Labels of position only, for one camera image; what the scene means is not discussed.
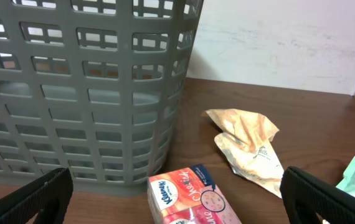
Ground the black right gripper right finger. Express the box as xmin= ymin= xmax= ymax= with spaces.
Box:
xmin=280 ymin=166 xmax=355 ymax=224

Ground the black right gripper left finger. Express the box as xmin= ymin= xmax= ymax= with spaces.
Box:
xmin=0 ymin=168 xmax=73 ymax=224

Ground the beige paper bag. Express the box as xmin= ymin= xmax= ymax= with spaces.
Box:
xmin=202 ymin=109 xmax=284 ymax=198

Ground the Kleenex tissue multipack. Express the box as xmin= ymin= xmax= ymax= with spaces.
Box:
xmin=147 ymin=164 xmax=241 ymax=224

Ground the grey plastic lattice basket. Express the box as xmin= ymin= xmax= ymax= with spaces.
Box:
xmin=0 ymin=0 xmax=203 ymax=196

